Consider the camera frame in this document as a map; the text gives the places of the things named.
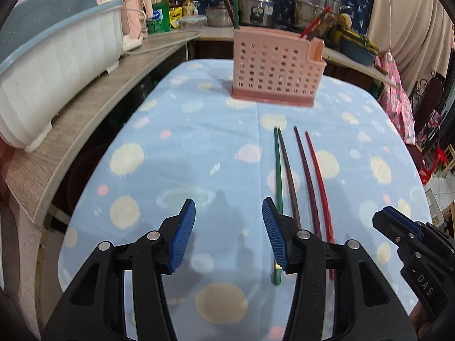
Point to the steel pressure cooker pot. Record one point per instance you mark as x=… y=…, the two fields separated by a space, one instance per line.
x=257 y=7

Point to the green detergent bottle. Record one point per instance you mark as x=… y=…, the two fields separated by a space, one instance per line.
x=158 y=17

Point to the maroon twisted chopstick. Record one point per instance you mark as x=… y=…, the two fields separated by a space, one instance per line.
x=307 y=184

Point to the brown chopstick gold band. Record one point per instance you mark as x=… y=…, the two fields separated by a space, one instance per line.
x=288 y=184

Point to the pink floral cloth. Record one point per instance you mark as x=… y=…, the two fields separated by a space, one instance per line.
x=398 y=103

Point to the white dish drainer blue lid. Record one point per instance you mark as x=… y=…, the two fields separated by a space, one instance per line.
x=53 y=78

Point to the yellow oil bottle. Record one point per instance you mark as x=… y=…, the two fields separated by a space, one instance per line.
x=188 y=5

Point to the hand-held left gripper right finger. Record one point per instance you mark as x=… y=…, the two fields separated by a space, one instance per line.
x=275 y=234

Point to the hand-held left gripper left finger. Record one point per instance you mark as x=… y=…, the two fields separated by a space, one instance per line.
x=183 y=234

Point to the red plastic stool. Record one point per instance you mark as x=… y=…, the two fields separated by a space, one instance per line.
x=435 y=165

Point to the beige curtain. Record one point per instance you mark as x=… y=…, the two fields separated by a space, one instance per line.
x=416 y=14

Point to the bright red twisted chopstick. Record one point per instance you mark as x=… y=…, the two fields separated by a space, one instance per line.
x=320 y=191
x=316 y=22

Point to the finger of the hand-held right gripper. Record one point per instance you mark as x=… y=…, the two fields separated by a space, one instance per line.
x=391 y=225
x=408 y=222

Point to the yellow packet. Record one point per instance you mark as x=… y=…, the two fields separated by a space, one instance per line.
x=175 y=17

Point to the small steel pot with lid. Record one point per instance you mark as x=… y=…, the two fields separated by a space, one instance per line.
x=217 y=16

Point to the grey wooden counter shelf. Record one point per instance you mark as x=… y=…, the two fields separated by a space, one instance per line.
x=81 y=113

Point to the green chopstick gold band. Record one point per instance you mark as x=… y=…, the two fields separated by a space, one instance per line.
x=235 y=0
x=278 y=184

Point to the clear plastic food container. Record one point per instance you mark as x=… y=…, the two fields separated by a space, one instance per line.
x=192 y=22

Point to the yellow lumpy item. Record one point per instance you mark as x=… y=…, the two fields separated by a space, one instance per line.
x=344 y=20

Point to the dark blue tray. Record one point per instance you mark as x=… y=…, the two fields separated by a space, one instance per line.
x=357 y=51

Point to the pink perforated utensil holder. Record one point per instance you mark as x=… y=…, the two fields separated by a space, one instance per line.
x=270 y=64

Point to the pink electric kettle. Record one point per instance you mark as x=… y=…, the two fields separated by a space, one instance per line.
x=135 y=10

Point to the blue planet print tablecloth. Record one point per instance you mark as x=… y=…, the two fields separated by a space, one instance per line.
x=177 y=131

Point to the large steel steamer pot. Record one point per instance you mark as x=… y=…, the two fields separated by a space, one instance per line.
x=316 y=0

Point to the black metal chair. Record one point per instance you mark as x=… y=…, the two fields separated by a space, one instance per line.
x=435 y=92

